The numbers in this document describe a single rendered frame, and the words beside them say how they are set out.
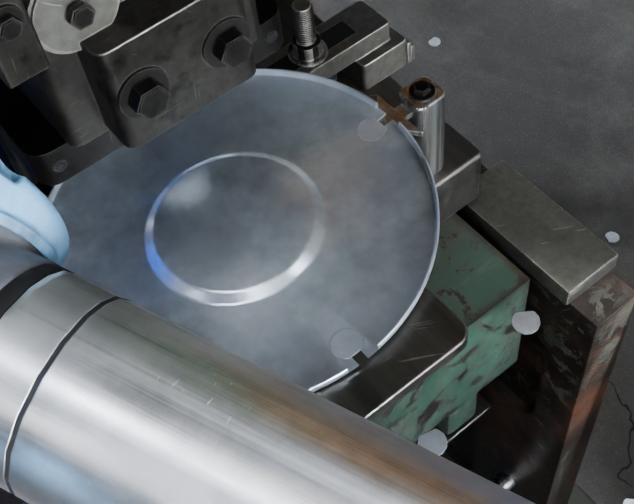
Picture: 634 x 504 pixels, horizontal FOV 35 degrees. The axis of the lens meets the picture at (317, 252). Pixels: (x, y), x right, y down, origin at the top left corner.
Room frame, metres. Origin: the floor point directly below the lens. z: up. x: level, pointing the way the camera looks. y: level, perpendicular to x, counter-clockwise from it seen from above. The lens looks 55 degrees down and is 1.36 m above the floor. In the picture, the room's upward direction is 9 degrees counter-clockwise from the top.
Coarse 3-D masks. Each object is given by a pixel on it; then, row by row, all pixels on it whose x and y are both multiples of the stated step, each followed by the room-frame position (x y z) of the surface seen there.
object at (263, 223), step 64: (192, 128) 0.52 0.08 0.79; (256, 128) 0.51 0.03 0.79; (320, 128) 0.50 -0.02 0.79; (64, 192) 0.48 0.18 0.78; (128, 192) 0.47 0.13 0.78; (192, 192) 0.46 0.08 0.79; (256, 192) 0.45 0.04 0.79; (320, 192) 0.44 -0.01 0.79; (384, 192) 0.43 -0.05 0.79; (128, 256) 0.42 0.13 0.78; (192, 256) 0.40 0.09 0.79; (256, 256) 0.39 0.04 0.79; (320, 256) 0.39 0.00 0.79; (384, 256) 0.38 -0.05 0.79; (192, 320) 0.36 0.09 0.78; (256, 320) 0.35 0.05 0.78; (320, 320) 0.34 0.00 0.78; (384, 320) 0.33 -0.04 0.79; (320, 384) 0.29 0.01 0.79
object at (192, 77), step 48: (48, 0) 0.42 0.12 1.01; (96, 0) 0.44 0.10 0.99; (144, 0) 0.45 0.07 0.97; (192, 0) 0.45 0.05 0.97; (240, 0) 0.46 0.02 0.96; (48, 48) 0.42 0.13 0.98; (96, 48) 0.42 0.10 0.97; (144, 48) 0.43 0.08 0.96; (192, 48) 0.44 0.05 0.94; (240, 48) 0.44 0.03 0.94; (48, 96) 0.43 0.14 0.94; (96, 96) 0.43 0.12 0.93; (144, 96) 0.41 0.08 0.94; (192, 96) 0.44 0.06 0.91
